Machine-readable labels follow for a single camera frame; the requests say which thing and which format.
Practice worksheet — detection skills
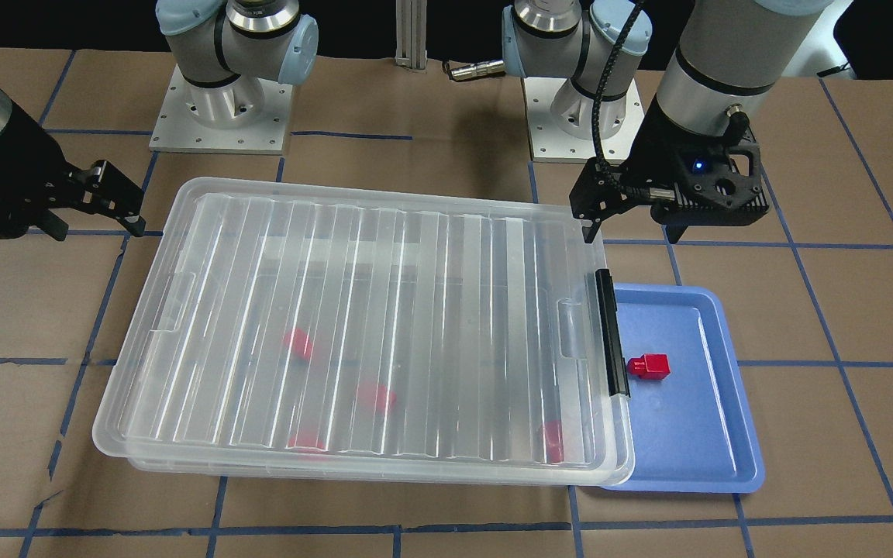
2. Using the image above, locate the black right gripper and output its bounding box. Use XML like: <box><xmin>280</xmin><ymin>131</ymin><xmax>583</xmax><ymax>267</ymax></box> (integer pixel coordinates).
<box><xmin>0</xmin><ymin>105</ymin><xmax>146</xmax><ymax>241</ymax></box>

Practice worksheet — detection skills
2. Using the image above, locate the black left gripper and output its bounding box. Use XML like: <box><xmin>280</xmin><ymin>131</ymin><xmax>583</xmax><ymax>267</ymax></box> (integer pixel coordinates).
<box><xmin>568</xmin><ymin>102</ymin><xmax>771</xmax><ymax>244</ymax></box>

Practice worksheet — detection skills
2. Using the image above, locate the red block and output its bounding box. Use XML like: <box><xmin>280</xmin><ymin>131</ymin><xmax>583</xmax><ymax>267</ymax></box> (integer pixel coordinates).
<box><xmin>282</xmin><ymin>328</ymin><xmax>313</xmax><ymax>363</ymax></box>
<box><xmin>626</xmin><ymin>353</ymin><xmax>672</xmax><ymax>381</ymax></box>
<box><xmin>538</xmin><ymin>419</ymin><xmax>566</xmax><ymax>465</ymax></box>
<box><xmin>357</xmin><ymin>382</ymin><xmax>398</xmax><ymax>415</ymax></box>
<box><xmin>284</xmin><ymin>431</ymin><xmax>327</xmax><ymax>456</ymax></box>

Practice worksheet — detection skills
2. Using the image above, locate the clear plastic box lid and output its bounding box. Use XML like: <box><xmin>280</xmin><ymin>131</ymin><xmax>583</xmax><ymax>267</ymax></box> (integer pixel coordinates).
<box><xmin>92</xmin><ymin>177</ymin><xmax>626</xmax><ymax>474</ymax></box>

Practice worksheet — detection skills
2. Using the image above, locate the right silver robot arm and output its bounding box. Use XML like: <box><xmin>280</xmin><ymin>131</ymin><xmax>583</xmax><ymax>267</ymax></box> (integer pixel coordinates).
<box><xmin>0</xmin><ymin>1</ymin><xmax>319</xmax><ymax>241</ymax></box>

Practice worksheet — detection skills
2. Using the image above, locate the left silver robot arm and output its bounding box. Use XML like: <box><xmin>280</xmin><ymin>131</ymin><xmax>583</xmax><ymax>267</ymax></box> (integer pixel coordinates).
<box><xmin>502</xmin><ymin>1</ymin><xmax>828</xmax><ymax>243</ymax></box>

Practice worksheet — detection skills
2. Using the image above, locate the blue plastic tray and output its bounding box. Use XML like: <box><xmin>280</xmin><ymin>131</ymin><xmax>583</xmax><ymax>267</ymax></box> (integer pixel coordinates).
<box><xmin>615</xmin><ymin>284</ymin><xmax>766</xmax><ymax>494</ymax></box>

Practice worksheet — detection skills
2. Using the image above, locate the clear plastic storage box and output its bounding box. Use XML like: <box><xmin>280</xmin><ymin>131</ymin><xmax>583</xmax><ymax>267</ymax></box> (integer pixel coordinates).
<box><xmin>126</xmin><ymin>225</ymin><xmax>636</xmax><ymax>487</ymax></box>

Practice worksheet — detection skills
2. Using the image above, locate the red block under lid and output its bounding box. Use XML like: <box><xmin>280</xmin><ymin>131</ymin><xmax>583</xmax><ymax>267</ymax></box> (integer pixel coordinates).
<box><xmin>284</xmin><ymin>431</ymin><xmax>327</xmax><ymax>456</ymax></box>
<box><xmin>357</xmin><ymin>382</ymin><xmax>398</xmax><ymax>415</ymax></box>
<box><xmin>282</xmin><ymin>328</ymin><xmax>313</xmax><ymax>363</ymax></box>

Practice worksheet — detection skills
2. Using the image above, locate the black braided cable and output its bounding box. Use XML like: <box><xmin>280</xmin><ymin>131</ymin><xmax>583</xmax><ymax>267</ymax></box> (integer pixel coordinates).
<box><xmin>591</xmin><ymin>0</ymin><xmax>646</xmax><ymax>187</ymax></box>

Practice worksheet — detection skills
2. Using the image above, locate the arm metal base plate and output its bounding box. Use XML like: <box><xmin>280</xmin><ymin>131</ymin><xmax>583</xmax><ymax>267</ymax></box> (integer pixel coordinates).
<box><xmin>149</xmin><ymin>68</ymin><xmax>295</xmax><ymax>156</ymax></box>
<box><xmin>523</xmin><ymin>77</ymin><xmax>644</xmax><ymax>164</ymax></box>

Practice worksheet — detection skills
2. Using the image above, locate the black box latch handle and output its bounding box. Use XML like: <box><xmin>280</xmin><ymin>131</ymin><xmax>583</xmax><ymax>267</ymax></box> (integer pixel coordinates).
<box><xmin>595</xmin><ymin>268</ymin><xmax>630</xmax><ymax>397</ymax></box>

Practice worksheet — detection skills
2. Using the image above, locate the metal cable connector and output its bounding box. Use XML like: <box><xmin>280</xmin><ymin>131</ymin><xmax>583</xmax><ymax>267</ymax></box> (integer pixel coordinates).
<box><xmin>442</xmin><ymin>60</ymin><xmax>506</xmax><ymax>84</ymax></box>

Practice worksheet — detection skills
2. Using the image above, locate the aluminium frame post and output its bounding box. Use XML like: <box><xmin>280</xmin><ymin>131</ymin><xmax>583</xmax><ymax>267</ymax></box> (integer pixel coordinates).
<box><xmin>394</xmin><ymin>0</ymin><xmax>428</xmax><ymax>73</ymax></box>

